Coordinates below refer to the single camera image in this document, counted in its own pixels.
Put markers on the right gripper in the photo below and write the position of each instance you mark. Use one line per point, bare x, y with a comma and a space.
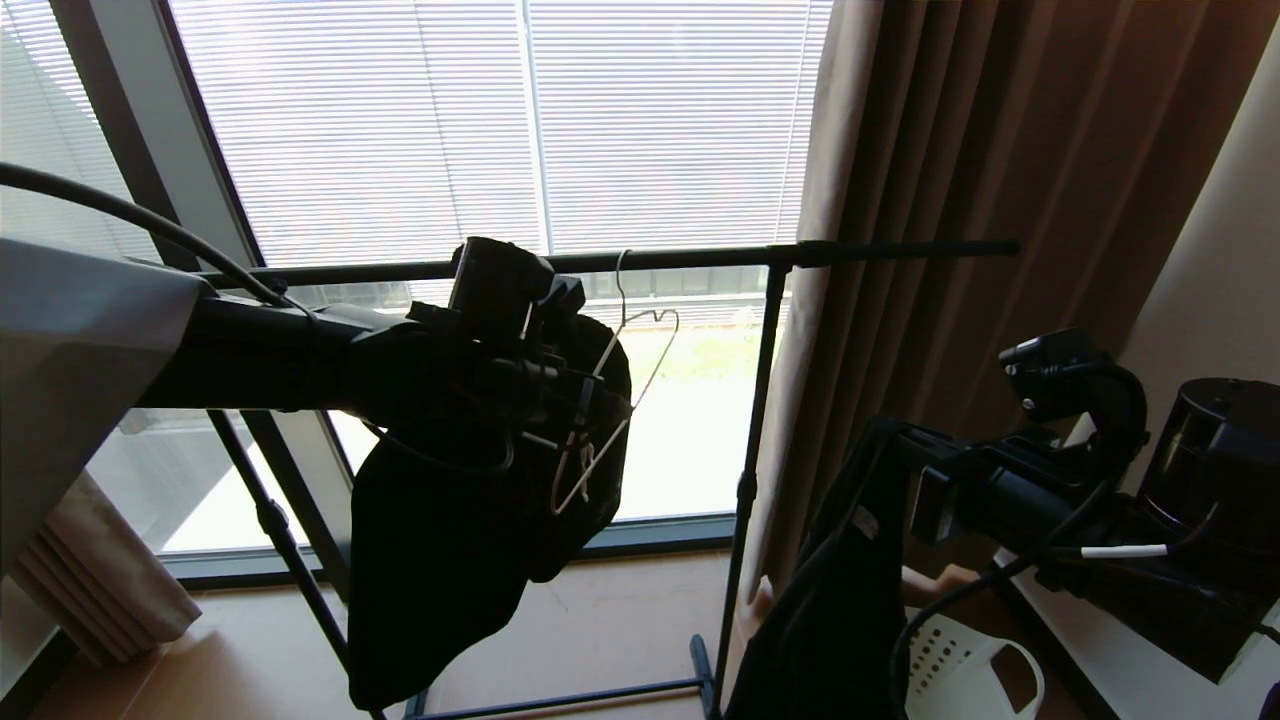
1000, 495

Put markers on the brown curtain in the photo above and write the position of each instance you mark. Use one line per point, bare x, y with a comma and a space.
950, 150
110, 580

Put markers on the heap of clothes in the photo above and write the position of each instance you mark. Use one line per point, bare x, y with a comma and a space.
830, 620

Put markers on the white laundry basket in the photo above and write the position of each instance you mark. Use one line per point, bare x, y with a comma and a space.
960, 680

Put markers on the black garment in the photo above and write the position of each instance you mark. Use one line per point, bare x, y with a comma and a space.
430, 560

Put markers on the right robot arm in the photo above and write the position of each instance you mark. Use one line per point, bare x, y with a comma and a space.
1210, 470

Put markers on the black clothes rack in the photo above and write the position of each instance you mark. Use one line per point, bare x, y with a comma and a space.
680, 260

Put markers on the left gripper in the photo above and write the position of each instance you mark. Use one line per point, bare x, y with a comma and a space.
540, 395

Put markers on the pink clothes hanger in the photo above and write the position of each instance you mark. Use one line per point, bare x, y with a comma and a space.
621, 290

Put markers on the window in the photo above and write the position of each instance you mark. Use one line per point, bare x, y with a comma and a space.
150, 150

